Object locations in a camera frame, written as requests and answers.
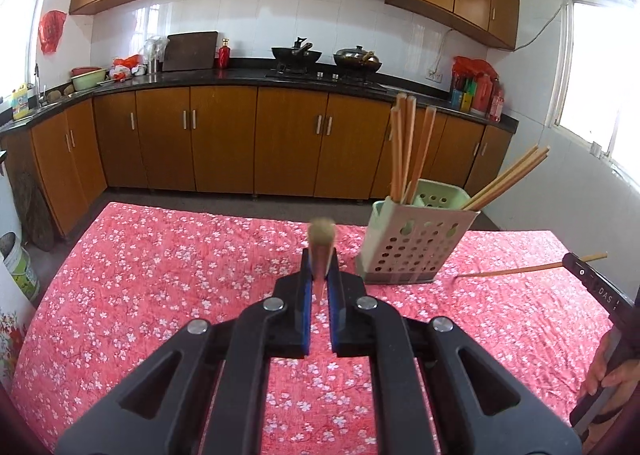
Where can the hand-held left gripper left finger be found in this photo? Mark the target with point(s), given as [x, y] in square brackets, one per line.
[305, 315]

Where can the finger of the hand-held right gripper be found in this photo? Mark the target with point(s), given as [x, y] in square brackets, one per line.
[595, 287]

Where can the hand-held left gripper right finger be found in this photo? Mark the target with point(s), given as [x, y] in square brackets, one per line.
[334, 315]

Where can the bamboo chopstick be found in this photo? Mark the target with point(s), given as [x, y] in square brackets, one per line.
[515, 268]
[401, 125]
[515, 180]
[505, 172]
[411, 135]
[510, 176]
[422, 145]
[394, 155]
[322, 255]

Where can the green perforated utensil holder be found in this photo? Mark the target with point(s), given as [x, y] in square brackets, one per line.
[415, 245]

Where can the clear bag of utensils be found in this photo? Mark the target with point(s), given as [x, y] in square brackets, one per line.
[152, 55]

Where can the person's right hand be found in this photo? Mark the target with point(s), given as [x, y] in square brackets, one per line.
[596, 370]

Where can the red floral tablecloth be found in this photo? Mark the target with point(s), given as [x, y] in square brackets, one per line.
[175, 285]

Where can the brown wooden lower cabinets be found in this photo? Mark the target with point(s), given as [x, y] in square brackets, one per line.
[225, 145]

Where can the slim red bottle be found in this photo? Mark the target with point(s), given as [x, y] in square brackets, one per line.
[496, 102]

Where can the bright side window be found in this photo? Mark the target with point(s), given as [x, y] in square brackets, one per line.
[600, 75]

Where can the large red bottle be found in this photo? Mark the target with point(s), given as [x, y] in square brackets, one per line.
[482, 97]

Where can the green and blue seasoning boxes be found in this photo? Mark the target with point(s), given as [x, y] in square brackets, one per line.
[462, 97]

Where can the black gas stove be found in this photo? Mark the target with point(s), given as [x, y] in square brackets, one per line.
[325, 75]

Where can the black kitchen countertop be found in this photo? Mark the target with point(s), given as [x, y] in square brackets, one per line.
[225, 80]

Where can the black wok with lid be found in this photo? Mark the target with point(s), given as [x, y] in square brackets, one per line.
[357, 59]

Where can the red bottle with gold cap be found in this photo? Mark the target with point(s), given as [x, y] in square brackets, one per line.
[225, 57]

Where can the dark cutting board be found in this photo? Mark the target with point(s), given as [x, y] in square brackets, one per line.
[190, 52]

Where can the white and green bucket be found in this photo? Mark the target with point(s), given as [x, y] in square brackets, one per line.
[20, 270]

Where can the dark round board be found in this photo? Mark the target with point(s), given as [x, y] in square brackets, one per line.
[32, 210]

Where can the white floral panel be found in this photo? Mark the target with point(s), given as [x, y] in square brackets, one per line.
[7, 335]

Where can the red and white plastic bag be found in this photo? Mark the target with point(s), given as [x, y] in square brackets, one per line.
[127, 66]

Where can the green basin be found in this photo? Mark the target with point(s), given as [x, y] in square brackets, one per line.
[87, 81]

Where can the metal sink faucet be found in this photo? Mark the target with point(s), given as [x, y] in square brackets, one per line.
[37, 85]

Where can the yellow detergent bottle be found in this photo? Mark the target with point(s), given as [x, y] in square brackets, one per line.
[21, 105]

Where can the white wall outlet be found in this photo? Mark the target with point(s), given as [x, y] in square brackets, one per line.
[435, 77]

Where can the red wall decoration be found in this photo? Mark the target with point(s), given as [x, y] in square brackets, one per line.
[52, 30]

